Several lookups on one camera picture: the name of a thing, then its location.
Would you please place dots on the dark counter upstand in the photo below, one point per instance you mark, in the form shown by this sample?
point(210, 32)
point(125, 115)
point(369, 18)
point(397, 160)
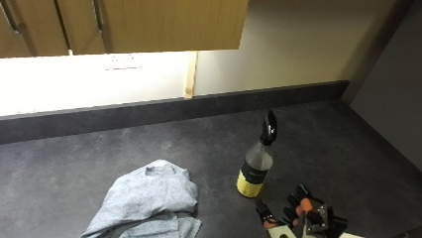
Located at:
point(132, 115)

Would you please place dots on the wooden cabinet door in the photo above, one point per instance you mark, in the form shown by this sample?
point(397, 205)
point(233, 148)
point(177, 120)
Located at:
point(39, 29)
point(79, 26)
point(176, 23)

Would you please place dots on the grey cloth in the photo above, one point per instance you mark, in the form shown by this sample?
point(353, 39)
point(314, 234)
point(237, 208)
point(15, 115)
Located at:
point(152, 198)

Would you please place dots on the white marker cube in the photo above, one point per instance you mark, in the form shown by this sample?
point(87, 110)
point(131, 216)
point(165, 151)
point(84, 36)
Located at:
point(352, 235)

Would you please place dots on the wooden wall strip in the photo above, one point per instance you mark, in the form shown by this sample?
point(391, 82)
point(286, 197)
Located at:
point(190, 74)

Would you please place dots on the white wall socket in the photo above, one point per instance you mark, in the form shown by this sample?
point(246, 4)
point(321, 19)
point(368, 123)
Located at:
point(123, 62)

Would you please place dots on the spray bottle with yellow label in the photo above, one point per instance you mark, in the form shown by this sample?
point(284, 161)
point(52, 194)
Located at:
point(254, 165)

